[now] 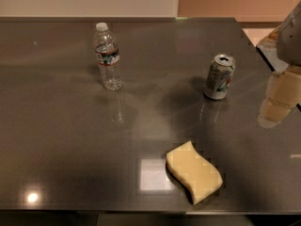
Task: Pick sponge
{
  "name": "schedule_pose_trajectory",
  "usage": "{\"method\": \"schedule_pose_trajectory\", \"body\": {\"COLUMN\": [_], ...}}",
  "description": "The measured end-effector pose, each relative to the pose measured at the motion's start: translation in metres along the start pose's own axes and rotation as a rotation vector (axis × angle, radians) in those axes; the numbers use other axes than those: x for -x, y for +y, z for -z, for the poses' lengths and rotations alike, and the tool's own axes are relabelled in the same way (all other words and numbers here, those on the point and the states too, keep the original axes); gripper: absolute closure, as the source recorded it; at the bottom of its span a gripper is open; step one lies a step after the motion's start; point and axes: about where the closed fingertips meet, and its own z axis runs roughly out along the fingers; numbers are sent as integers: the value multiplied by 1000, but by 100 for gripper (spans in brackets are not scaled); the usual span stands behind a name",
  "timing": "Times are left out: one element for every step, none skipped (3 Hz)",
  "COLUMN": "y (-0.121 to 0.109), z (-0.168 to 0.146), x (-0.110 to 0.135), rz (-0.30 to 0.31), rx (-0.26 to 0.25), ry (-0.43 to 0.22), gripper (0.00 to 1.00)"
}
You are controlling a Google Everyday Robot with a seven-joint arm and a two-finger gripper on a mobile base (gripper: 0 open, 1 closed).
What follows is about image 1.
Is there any silver soda can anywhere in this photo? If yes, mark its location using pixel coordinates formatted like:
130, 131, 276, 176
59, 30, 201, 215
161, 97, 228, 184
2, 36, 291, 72
204, 54, 235, 100

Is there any clear plastic water bottle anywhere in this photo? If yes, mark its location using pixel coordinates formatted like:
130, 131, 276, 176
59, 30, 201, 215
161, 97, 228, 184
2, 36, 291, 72
93, 23, 123, 91

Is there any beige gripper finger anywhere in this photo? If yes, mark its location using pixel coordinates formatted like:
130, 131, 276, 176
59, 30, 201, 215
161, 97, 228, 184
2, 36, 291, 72
258, 65, 301, 128

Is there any yellow wavy sponge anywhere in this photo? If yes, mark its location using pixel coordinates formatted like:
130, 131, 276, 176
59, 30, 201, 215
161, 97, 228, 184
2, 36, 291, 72
166, 141, 223, 205

